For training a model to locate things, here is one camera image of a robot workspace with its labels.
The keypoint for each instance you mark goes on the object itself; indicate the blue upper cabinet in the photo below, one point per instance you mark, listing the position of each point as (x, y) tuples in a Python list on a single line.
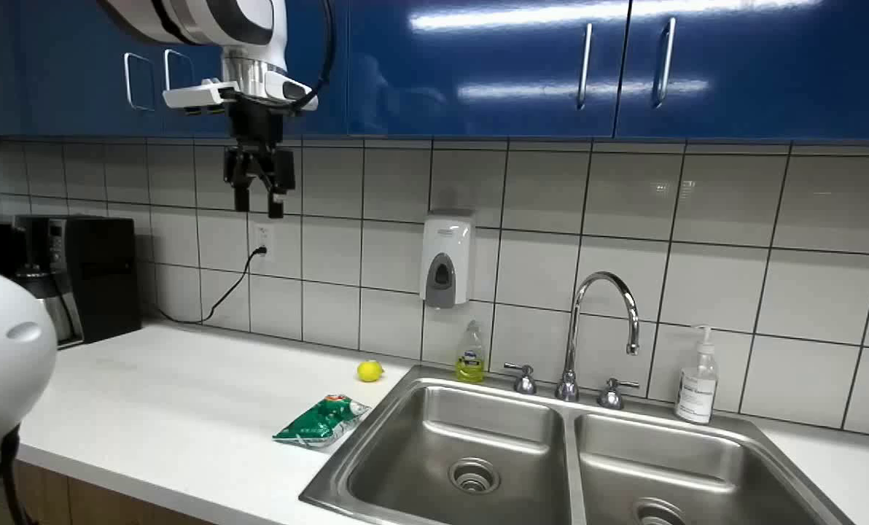
[(745, 71)]

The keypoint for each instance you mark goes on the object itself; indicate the white wall soap dispenser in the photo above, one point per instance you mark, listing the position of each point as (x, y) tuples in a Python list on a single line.
[(446, 256)]

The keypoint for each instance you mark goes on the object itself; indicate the white wall outlet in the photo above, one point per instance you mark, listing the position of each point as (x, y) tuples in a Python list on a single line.
[(260, 238)]

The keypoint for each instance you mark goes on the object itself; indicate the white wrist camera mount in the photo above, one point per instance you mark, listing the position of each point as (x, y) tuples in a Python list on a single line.
[(264, 90)]

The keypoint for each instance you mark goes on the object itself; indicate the clear hand soap pump bottle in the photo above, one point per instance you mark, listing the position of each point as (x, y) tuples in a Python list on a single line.
[(699, 383)]

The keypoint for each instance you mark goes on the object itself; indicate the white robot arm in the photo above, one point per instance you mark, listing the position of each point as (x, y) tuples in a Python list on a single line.
[(250, 34)]

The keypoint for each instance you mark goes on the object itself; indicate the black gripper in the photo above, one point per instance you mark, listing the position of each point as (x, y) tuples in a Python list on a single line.
[(260, 155)]

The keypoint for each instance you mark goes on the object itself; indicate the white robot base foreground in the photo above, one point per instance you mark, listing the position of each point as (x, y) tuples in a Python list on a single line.
[(0, 368)]

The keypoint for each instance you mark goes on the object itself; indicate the stainless steel double sink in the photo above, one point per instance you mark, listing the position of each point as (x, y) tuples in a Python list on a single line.
[(451, 453)]

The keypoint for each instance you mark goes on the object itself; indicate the green chip packet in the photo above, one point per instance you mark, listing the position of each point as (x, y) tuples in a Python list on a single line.
[(321, 424)]

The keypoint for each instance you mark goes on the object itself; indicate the yellow dish soap bottle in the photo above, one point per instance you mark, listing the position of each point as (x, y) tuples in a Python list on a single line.
[(470, 355)]

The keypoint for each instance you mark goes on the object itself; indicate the black coffee maker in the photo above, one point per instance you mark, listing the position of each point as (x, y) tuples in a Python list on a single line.
[(82, 267)]

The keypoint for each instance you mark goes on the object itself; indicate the yellow lemon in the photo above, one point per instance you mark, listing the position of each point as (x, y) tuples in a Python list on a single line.
[(368, 372)]

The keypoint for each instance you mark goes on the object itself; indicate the chrome faucet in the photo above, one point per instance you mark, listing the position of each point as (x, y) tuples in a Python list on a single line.
[(594, 342)]

